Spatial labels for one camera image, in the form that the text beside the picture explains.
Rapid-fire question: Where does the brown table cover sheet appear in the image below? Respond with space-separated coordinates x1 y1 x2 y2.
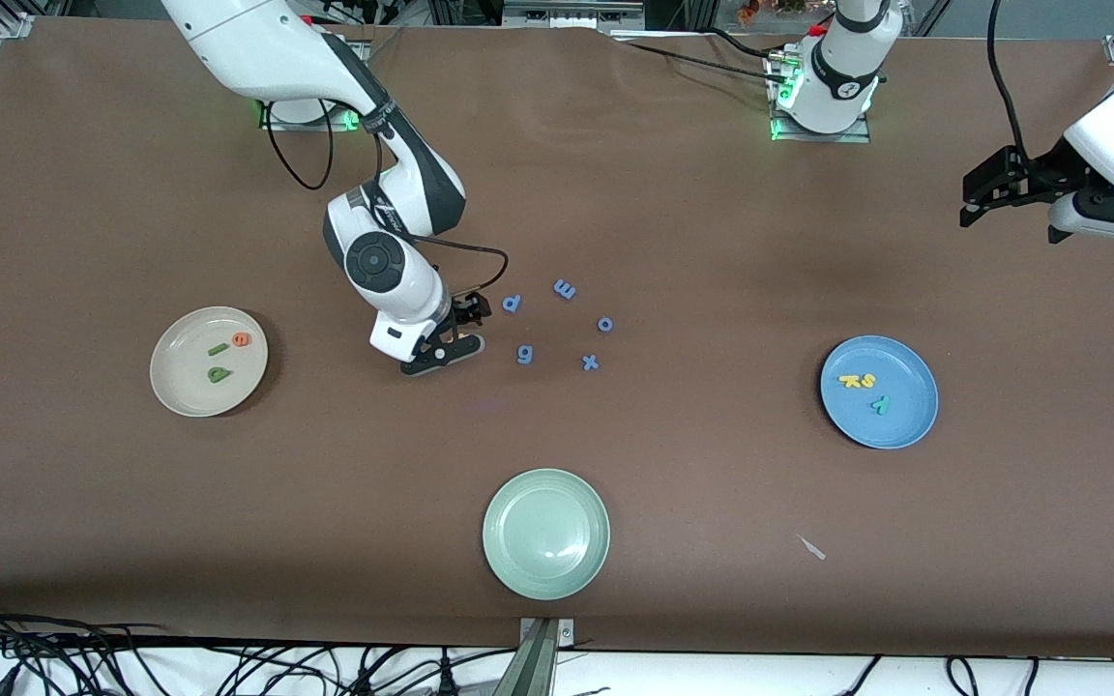
0 14 1114 660

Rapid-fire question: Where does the blue round plate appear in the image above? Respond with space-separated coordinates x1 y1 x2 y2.
819 334 940 450

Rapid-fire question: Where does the pale green round plate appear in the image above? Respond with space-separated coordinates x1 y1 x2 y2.
482 468 611 601

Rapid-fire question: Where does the beige round plate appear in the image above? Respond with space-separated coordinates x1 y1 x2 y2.
149 305 270 419

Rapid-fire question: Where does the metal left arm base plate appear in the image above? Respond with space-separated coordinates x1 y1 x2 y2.
768 48 873 145

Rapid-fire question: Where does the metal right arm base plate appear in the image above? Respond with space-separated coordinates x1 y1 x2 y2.
260 97 366 132

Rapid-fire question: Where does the black base power cable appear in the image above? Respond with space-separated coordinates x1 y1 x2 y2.
615 39 780 86
702 27 795 61

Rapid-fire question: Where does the aluminium frame rail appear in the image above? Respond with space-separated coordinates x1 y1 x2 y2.
502 0 647 32

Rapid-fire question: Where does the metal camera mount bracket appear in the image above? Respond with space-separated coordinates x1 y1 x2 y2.
492 617 576 696

